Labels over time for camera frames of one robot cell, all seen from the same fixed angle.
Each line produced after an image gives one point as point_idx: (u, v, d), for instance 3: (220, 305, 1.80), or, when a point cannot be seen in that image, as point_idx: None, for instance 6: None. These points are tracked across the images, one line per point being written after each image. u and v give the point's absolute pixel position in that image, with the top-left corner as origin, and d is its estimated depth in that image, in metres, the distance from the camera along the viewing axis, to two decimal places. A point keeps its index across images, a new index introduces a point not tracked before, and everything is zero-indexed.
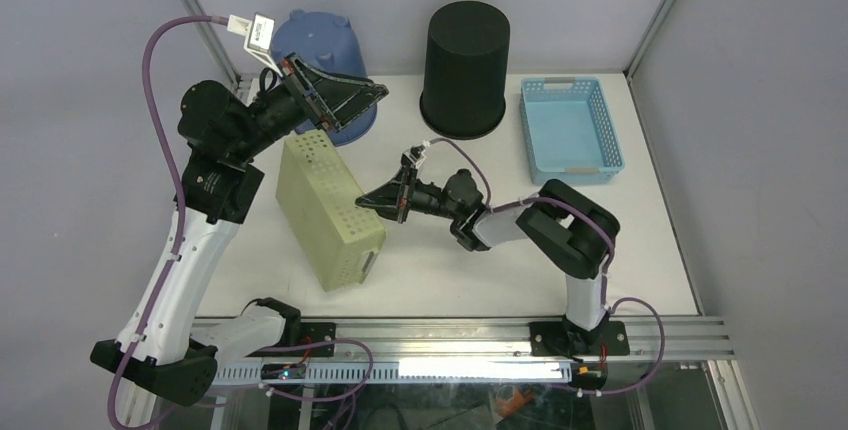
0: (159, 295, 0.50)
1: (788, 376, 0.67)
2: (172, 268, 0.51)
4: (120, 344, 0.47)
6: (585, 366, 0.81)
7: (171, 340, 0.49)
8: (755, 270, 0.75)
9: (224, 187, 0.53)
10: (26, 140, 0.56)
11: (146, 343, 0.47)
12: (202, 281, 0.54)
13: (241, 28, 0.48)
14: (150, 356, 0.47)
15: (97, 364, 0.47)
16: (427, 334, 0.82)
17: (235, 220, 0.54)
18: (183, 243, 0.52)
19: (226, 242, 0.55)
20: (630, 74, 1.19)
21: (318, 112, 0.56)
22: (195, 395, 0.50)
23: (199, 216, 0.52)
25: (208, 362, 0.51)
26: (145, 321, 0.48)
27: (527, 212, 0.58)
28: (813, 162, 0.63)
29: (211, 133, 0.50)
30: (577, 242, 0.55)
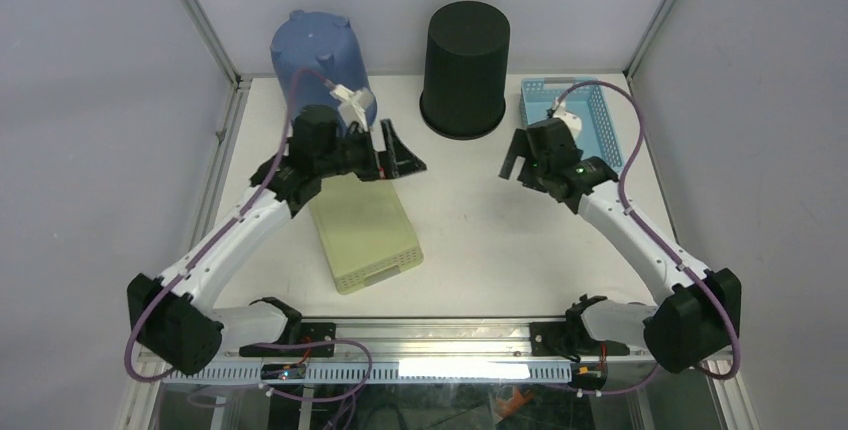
0: (215, 242, 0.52)
1: (789, 376, 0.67)
2: (232, 227, 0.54)
4: (164, 278, 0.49)
6: (585, 366, 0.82)
7: (208, 289, 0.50)
8: (755, 270, 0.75)
9: (296, 179, 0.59)
10: (22, 142, 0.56)
11: (188, 281, 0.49)
12: (246, 249, 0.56)
13: (343, 95, 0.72)
14: (189, 293, 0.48)
15: (131, 294, 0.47)
16: (427, 334, 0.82)
17: (290, 212, 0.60)
18: (249, 209, 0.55)
19: (275, 223, 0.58)
20: (630, 73, 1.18)
21: (386, 162, 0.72)
22: (190, 368, 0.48)
23: (268, 193, 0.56)
25: (216, 334, 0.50)
26: (194, 262, 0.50)
27: (681, 291, 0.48)
28: (813, 162, 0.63)
29: (316, 132, 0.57)
30: (695, 347, 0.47)
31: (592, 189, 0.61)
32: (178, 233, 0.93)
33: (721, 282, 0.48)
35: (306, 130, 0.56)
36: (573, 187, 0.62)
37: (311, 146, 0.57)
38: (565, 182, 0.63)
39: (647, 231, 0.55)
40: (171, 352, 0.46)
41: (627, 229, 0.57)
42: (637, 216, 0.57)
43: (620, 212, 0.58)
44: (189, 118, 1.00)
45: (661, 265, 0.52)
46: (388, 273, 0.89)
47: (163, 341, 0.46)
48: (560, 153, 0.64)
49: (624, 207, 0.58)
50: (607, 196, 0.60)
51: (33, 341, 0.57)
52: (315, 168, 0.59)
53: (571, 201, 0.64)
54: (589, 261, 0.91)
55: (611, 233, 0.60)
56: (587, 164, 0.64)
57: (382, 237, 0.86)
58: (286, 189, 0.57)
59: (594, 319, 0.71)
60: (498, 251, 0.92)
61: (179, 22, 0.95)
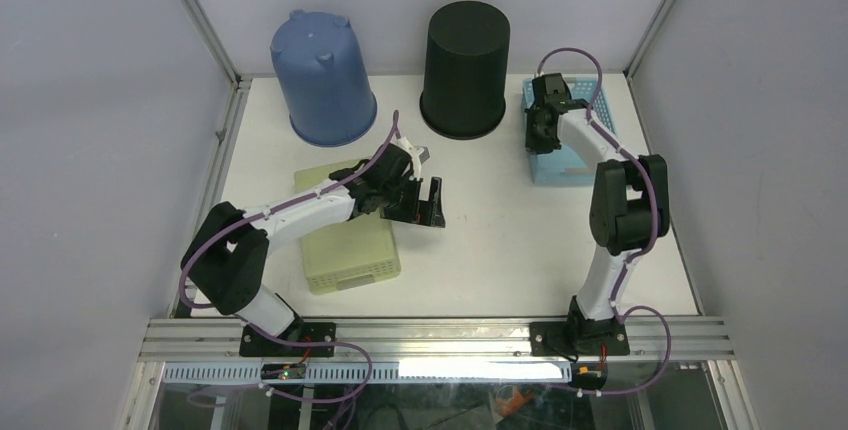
0: (292, 203, 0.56)
1: (788, 374, 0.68)
2: (309, 199, 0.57)
4: (245, 212, 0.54)
6: (585, 366, 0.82)
7: (274, 238, 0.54)
8: (754, 269, 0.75)
9: (365, 189, 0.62)
10: (22, 141, 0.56)
11: (266, 221, 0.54)
12: (312, 224, 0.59)
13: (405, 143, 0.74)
14: (264, 230, 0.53)
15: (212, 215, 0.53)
16: (427, 334, 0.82)
17: (347, 215, 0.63)
18: (329, 190, 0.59)
19: (338, 215, 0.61)
20: (630, 74, 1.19)
21: (426, 210, 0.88)
22: (223, 310, 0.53)
23: (343, 190, 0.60)
25: (254, 289, 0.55)
26: (276, 209, 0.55)
27: (612, 160, 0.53)
28: (813, 163, 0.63)
29: (400, 165, 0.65)
30: (621, 219, 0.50)
31: (566, 112, 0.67)
32: (178, 232, 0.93)
33: (650, 163, 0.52)
35: (395, 160, 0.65)
36: (553, 112, 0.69)
37: (387, 170, 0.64)
38: (549, 112, 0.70)
39: (599, 131, 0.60)
40: (215, 287, 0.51)
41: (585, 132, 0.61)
42: (596, 125, 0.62)
43: (582, 122, 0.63)
44: (190, 118, 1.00)
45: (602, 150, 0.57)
46: (362, 281, 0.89)
47: (212, 274, 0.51)
48: (554, 94, 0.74)
49: (587, 119, 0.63)
50: (576, 114, 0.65)
51: (32, 341, 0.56)
52: (381, 190, 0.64)
53: (555, 129, 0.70)
54: (589, 261, 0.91)
55: (579, 146, 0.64)
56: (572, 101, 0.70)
57: (367, 241, 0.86)
58: (357, 192, 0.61)
59: (583, 299, 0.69)
60: (499, 250, 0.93)
61: (180, 22, 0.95)
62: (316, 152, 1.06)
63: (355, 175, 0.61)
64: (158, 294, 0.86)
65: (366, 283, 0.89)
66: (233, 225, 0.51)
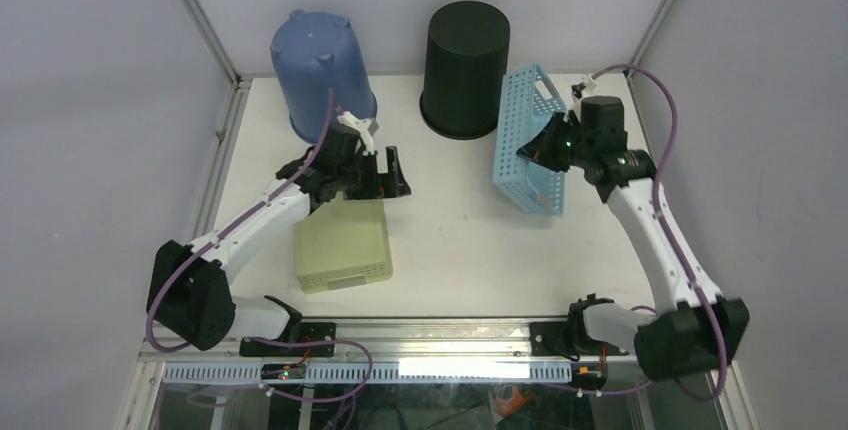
0: (242, 222, 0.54)
1: (788, 375, 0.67)
2: (260, 209, 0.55)
4: (193, 246, 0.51)
6: (585, 366, 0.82)
7: (233, 262, 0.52)
8: (755, 269, 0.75)
9: (318, 178, 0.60)
10: (23, 140, 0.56)
11: (218, 249, 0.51)
12: (269, 234, 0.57)
13: (350, 120, 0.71)
14: (218, 259, 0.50)
15: (157, 264, 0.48)
16: (427, 334, 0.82)
17: (309, 207, 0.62)
18: (277, 195, 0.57)
19: (296, 214, 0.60)
20: (630, 74, 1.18)
21: (388, 184, 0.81)
22: (203, 345, 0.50)
23: (294, 187, 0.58)
25: (230, 314, 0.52)
26: (224, 234, 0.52)
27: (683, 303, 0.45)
28: (812, 163, 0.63)
29: (346, 145, 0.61)
30: (682, 366, 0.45)
31: (629, 183, 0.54)
32: (178, 232, 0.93)
33: (729, 309, 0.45)
35: (339, 139, 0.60)
36: (610, 175, 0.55)
37: (336, 152, 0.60)
38: (602, 168, 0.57)
39: (668, 237, 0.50)
40: (187, 326, 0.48)
41: (651, 234, 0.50)
42: (665, 225, 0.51)
43: (649, 216, 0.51)
44: (190, 118, 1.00)
45: (672, 278, 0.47)
46: (355, 281, 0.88)
47: (179, 315, 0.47)
48: (609, 137, 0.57)
49: (654, 211, 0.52)
50: (639, 194, 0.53)
51: (33, 341, 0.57)
52: (337, 174, 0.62)
53: (605, 189, 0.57)
54: (589, 261, 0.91)
55: (633, 234, 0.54)
56: (630, 155, 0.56)
57: (360, 241, 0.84)
58: (309, 185, 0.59)
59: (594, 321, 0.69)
60: (499, 251, 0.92)
61: (179, 21, 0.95)
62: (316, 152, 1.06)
63: (303, 168, 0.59)
64: None
65: (366, 282, 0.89)
66: (185, 263, 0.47)
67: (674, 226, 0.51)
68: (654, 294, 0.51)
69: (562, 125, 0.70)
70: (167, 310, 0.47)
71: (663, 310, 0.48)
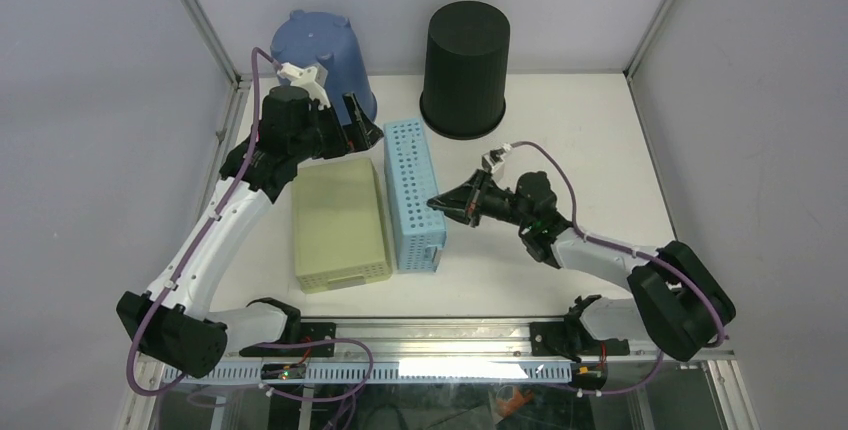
0: (195, 250, 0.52)
1: (788, 376, 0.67)
2: (210, 227, 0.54)
4: (149, 295, 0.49)
6: (585, 366, 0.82)
7: (200, 295, 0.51)
8: (755, 269, 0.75)
9: (268, 163, 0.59)
10: (23, 141, 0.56)
11: (177, 292, 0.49)
12: (231, 251, 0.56)
13: (294, 73, 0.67)
14: (180, 303, 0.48)
15: (120, 315, 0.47)
16: (427, 334, 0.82)
17: (271, 197, 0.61)
18: (224, 206, 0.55)
19: (254, 218, 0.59)
20: (630, 74, 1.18)
21: (355, 135, 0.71)
22: (198, 372, 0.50)
23: (243, 185, 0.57)
25: (220, 336, 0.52)
26: (179, 272, 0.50)
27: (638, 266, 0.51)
28: (813, 162, 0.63)
29: (284, 115, 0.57)
30: (686, 320, 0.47)
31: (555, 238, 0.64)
32: (178, 232, 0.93)
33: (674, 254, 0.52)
35: (278, 110, 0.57)
36: (549, 250, 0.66)
37: (284, 125, 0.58)
38: (541, 246, 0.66)
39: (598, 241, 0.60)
40: (177, 359, 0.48)
41: (588, 247, 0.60)
42: (595, 240, 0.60)
43: (578, 239, 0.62)
44: (189, 118, 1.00)
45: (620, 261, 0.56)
46: (354, 282, 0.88)
47: (165, 352, 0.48)
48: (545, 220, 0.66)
49: (580, 237, 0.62)
50: (566, 237, 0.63)
51: (32, 342, 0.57)
52: (290, 148, 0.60)
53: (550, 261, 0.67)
54: None
55: (582, 264, 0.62)
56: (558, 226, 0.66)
57: (354, 243, 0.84)
58: (259, 175, 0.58)
59: (594, 320, 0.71)
60: (499, 251, 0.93)
61: (179, 22, 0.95)
62: None
63: (248, 157, 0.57)
64: None
65: (366, 282, 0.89)
66: (148, 314, 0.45)
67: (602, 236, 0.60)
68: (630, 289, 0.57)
69: (485, 182, 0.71)
70: (153, 349, 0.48)
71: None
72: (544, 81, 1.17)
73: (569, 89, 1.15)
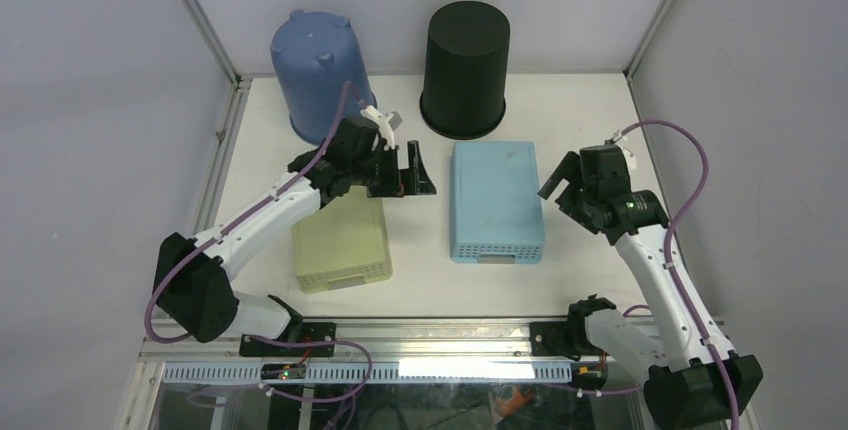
0: (249, 217, 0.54)
1: (788, 377, 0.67)
2: (266, 204, 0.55)
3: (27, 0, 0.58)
4: (196, 241, 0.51)
6: (585, 366, 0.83)
7: (235, 258, 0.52)
8: (754, 270, 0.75)
9: (330, 173, 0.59)
10: (23, 141, 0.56)
11: (220, 245, 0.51)
12: (275, 232, 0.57)
13: (372, 114, 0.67)
14: (218, 256, 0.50)
15: (162, 252, 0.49)
16: (427, 334, 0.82)
17: (319, 203, 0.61)
18: (286, 190, 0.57)
19: (305, 212, 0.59)
20: (630, 74, 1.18)
21: (408, 179, 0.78)
22: (201, 337, 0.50)
23: (304, 180, 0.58)
25: (233, 310, 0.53)
26: (228, 229, 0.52)
27: (701, 367, 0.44)
28: (812, 162, 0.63)
29: (359, 137, 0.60)
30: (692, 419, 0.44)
31: (636, 230, 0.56)
32: (179, 232, 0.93)
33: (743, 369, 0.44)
35: (352, 131, 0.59)
36: (618, 217, 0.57)
37: (352, 145, 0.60)
38: (609, 212, 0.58)
39: (679, 288, 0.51)
40: (189, 317, 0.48)
41: (662, 285, 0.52)
42: (674, 274, 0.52)
43: (659, 265, 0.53)
44: (189, 117, 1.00)
45: (684, 334, 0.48)
46: (354, 281, 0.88)
47: (181, 305, 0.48)
48: (612, 180, 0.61)
49: (665, 259, 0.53)
50: (649, 242, 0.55)
51: (32, 343, 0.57)
52: (351, 168, 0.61)
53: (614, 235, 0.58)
54: (588, 261, 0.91)
55: (641, 281, 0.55)
56: (639, 198, 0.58)
57: (354, 243, 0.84)
58: (321, 178, 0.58)
59: (598, 319, 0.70)
60: None
61: (179, 22, 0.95)
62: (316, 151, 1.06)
63: (314, 159, 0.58)
64: None
65: (366, 283, 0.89)
66: (187, 257, 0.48)
67: (684, 275, 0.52)
68: (665, 347, 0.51)
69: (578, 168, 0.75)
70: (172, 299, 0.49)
71: (674, 364, 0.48)
72: (544, 81, 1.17)
73: (569, 89, 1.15)
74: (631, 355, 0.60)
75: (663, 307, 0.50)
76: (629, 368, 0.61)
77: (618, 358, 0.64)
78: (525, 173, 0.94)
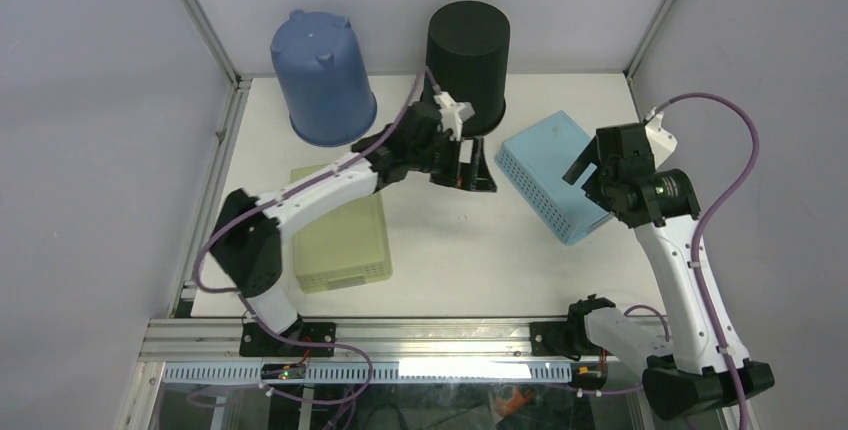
0: (307, 185, 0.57)
1: (789, 378, 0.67)
2: (328, 177, 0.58)
3: (27, 0, 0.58)
4: (258, 199, 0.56)
6: (585, 366, 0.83)
7: (290, 223, 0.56)
8: (755, 270, 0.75)
9: (389, 160, 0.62)
10: (23, 141, 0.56)
11: (280, 206, 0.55)
12: (328, 205, 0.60)
13: (445, 102, 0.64)
14: (276, 217, 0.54)
15: (231, 200, 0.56)
16: (427, 334, 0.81)
17: (375, 186, 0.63)
18: (347, 168, 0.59)
19: (361, 190, 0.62)
20: (630, 74, 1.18)
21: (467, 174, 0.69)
22: (244, 288, 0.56)
23: (363, 163, 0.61)
25: (274, 272, 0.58)
26: (290, 194, 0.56)
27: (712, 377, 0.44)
28: (813, 162, 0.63)
29: (419, 126, 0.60)
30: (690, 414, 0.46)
31: (663, 220, 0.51)
32: (178, 232, 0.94)
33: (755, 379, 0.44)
35: (413, 120, 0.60)
36: (643, 199, 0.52)
37: (411, 134, 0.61)
38: (635, 192, 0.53)
39: (699, 289, 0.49)
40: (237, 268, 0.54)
41: (683, 285, 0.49)
42: (698, 276, 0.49)
43: (683, 263, 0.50)
44: (189, 117, 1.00)
45: (701, 339, 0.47)
46: (354, 281, 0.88)
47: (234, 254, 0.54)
48: (632, 159, 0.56)
49: (690, 258, 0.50)
50: (676, 236, 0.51)
51: (31, 342, 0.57)
52: (409, 156, 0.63)
53: (638, 217, 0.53)
54: (587, 261, 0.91)
55: (658, 273, 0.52)
56: (668, 179, 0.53)
57: (355, 244, 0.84)
58: (379, 164, 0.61)
59: (598, 316, 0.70)
60: (499, 251, 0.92)
61: (179, 22, 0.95)
62: (316, 151, 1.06)
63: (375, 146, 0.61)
64: (159, 293, 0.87)
65: (366, 283, 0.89)
66: (248, 213, 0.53)
67: (708, 274, 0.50)
68: (672, 344, 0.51)
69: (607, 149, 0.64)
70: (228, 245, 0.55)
71: (682, 365, 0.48)
72: (544, 81, 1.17)
73: (568, 88, 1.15)
74: (630, 349, 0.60)
75: (682, 309, 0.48)
76: (626, 361, 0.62)
77: (613, 351, 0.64)
78: (574, 140, 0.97)
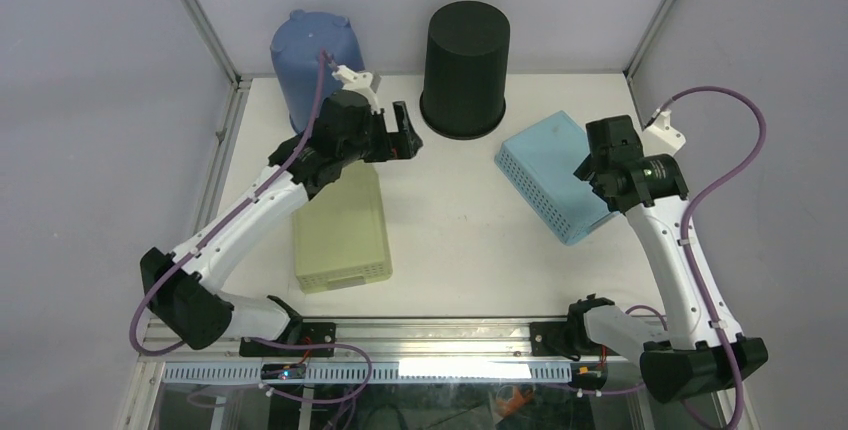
0: (227, 223, 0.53)
1: (788, 377, 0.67)
2: (247, 206, 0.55)
3: (27, 0, 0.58)
4: (175, 255, 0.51)
6: (585, 366, 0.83)
7: (217, 269, 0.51)
8: (754, 269, 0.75)
9: (315, 160, 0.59)
10: (24, 141, 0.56)
11: (198, 259, 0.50)
12: (258, 233, 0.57)
13: (347, 76, 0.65)
14: (197, 271, 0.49)
15: (143, 269, 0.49)
16: (427, 334, 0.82)
17: (309, 193, 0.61)
18: (264, 190, 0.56)
19: (296, 202, 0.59)
20: (630, 74, 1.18)
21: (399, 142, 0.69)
22: (197, 343, 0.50)
23: (286, 175, 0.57)
25: (227, 316, 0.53)
26: (205, 242, 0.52)
27: (705, 353, 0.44)
28: (812, 162, 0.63)
29: (345, 116, 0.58)
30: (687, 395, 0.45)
31: (653, 200, 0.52)
32: (178, 232, 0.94)
33: (748, 354, 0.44)
35: (335, 115, 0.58)
36: (633, 182, 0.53)
37: (338, 127, 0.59)
38: (625, 176, 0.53)
39: (690, 265, 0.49)
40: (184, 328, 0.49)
41: (674, 262, 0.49)
42: (689, 252, 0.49)
43: (673, 241, 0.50)
44: (189, 117, 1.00)
45: (693, 315, 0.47)
46: (354, 282, 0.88)
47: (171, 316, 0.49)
48: (621, 149, 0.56)
49: (681, 234, 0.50)
50: (664, 215, 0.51)
51: (32, 341, 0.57)
52: (339, 152, 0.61)
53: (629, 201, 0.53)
54: (587, 261, 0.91)
55: (652, 255, 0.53)
56: (656, 163, 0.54)
57: (354, 243, 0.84)
58: (304, 170, 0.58)
59: (597, 314, 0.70)
60: (499, 251, 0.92)
61: (179, 22, 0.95)
62: None
63: (298, 152, 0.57)
64: None
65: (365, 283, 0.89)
66: (166, 274, 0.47)
67: (698, 252, 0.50)
68: (668, 324, 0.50)
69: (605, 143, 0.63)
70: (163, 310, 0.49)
71: (677, 343, 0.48)
72: (544, 81, 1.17)
73: (568, 88, 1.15)
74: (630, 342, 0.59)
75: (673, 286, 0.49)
76: (627, 355, 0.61)
77: (614, 347, 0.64)
78: (575, 138, 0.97)
